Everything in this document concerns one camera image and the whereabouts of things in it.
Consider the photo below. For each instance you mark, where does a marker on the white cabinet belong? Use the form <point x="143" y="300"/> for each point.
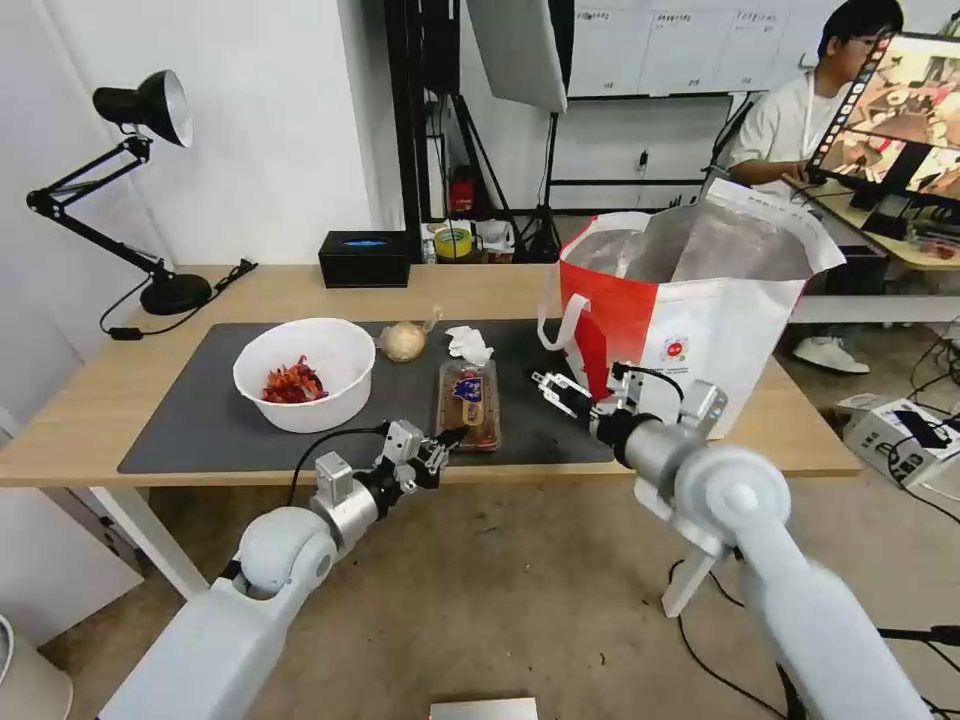
<point x="52" y="562"/>

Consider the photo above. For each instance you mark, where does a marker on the person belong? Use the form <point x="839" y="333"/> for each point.
<point x="780" y="120"/>

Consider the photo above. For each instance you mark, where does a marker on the yellow tape roll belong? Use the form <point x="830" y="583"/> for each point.
<point x="454" y="244"/>

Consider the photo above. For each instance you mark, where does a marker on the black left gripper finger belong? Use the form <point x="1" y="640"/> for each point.
<point x="448" y="439"/>
<point x="442" y="461"/>

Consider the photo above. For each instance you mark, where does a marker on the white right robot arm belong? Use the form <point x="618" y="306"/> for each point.
<point x="795" y="600"/>

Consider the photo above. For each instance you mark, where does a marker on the black table mat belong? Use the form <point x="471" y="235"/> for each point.
<point x="187" y="405"/>

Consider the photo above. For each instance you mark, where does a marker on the white round bin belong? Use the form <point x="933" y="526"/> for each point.
<point x="30" y="682"/>

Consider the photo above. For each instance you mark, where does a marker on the red box on rack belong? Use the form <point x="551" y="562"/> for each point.
<point x="461" y="191"/>

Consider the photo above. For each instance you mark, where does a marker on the person's right forearm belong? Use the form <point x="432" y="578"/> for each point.
<point x="765" y="172"/>

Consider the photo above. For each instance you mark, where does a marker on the red and white takeout bag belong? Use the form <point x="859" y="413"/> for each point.
<point x="720" y="322"/>

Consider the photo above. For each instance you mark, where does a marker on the clear plastic snack package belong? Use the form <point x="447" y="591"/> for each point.
<point x="469" y="397"/>

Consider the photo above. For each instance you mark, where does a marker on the white robot front shell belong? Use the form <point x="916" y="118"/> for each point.
<point x="484" y="710"/>

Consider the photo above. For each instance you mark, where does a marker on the black tissue box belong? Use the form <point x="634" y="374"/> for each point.
<point x="364" y="264"/>

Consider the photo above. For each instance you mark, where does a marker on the red chili scraps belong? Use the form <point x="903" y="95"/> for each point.
<point x="292" y="386"/>

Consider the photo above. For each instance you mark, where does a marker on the wooden office desk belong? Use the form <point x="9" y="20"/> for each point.
<point x="862" y="223"/>

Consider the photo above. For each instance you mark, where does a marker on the white table leg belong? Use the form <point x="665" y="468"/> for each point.
<point x="690" y="581"/>
<point x="150" y="540"/>

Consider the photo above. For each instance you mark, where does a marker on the white softbox panel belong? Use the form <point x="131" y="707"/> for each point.
<point x="517" y="52"/>

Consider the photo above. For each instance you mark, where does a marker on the black metal rack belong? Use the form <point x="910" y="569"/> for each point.
<point x="412" y="112"/>

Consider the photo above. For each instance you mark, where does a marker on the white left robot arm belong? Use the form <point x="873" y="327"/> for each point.
<point x="225" y="630"/>

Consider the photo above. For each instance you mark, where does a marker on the black light stand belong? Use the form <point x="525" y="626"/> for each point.
<point x="541" y="217"/>

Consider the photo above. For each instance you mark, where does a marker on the black desk lamp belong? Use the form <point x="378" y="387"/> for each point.
<point x="176" y="292"/>

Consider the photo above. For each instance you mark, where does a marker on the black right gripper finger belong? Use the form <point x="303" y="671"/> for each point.
<point x="556" y="401"/>
<point x="564" y="386"/>

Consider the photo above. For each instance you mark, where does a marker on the person's foot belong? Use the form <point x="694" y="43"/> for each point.
<point x="829" y="354"/>

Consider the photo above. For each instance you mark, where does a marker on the computer monitor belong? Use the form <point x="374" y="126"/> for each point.
<point x="900" y="97"/>

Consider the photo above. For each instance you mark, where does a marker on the white plastic bowl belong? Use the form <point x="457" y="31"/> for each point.
<point x="341" y="360"/>

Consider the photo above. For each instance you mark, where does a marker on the white board with writing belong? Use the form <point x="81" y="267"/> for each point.
<point x="675" y="45"/>

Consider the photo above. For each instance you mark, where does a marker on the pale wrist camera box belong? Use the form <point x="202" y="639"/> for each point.
<point x="628" y="384"/>
<point x="405" y="439"/>

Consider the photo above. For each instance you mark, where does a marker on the printed cardboard box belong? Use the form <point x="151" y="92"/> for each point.
<point x="885" y="442"/>

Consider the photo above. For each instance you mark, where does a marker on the crumpled white tissue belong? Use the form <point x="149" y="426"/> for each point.
<point x="469" y="345"/>

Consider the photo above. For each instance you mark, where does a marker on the bun in clear wrapper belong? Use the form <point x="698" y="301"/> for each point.
<point x="403" y="342"/>

